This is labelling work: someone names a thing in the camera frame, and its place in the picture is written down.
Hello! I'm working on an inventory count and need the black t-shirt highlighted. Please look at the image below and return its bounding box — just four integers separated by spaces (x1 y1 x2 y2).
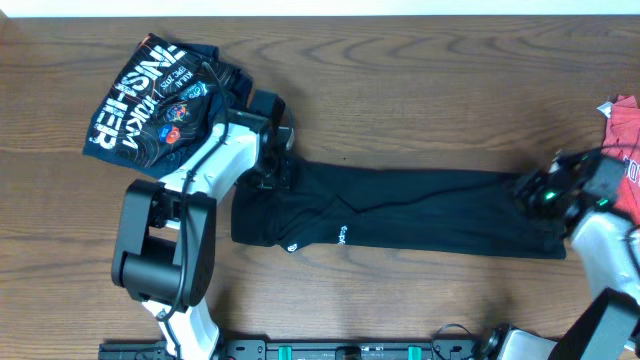
231 157 566 259

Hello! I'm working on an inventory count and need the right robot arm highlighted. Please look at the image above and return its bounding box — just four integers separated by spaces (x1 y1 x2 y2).
473 149 639 360

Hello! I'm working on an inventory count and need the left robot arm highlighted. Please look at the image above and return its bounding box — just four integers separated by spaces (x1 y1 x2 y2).
99 91 294 359

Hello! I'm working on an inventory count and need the red t-shirt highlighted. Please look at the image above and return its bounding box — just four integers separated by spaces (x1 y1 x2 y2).
599 95 639 225

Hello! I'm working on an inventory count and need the navy printed folded t-shirt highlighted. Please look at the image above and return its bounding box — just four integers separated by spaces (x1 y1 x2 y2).
83 33 253 178

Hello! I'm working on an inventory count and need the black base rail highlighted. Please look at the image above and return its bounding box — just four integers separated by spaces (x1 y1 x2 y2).
97 336 500 360

